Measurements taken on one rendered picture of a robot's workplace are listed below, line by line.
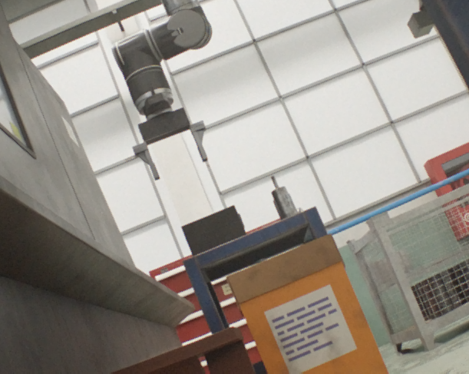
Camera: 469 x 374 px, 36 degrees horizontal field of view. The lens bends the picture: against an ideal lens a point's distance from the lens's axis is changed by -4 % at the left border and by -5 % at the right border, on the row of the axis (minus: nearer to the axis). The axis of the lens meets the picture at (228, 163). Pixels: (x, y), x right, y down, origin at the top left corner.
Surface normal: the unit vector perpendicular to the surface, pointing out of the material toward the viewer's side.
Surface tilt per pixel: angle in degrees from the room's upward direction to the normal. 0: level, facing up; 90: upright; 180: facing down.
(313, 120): 90
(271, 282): 90
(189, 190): 90
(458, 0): 90
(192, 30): 111
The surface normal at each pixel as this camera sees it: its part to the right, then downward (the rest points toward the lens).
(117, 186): -0.06, -0.25
